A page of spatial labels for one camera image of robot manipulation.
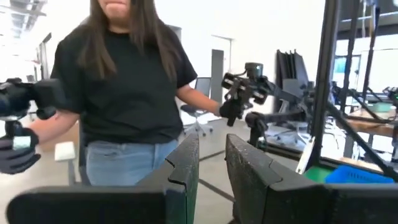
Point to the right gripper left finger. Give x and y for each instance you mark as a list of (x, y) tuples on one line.
[(174, 193)]

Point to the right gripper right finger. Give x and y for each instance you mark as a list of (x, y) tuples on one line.
[(258, 186)]

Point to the person's hand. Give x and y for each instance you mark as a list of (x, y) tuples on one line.
[(231, 110), (15, 158)]

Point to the grey office chair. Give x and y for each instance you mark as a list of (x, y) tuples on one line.
[(199, 109)]

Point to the blue plastic basket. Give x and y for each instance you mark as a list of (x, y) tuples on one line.
[(354, 175)]

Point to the person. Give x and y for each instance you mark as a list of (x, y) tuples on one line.
[(130, 93)]

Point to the white square block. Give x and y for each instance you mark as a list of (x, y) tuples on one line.
[(64, 151)]

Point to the grey door panel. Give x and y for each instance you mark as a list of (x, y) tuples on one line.
[(217, 74)]

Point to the stacked black panels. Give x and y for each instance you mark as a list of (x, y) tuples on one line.
[(290, 68)]

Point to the wooden workbench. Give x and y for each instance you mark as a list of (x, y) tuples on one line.
[(373, 124)]

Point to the black rig frame strut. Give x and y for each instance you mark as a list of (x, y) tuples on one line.
[(357, 137)]

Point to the black rig frame post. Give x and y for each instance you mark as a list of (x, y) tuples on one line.
[(325, 77)]

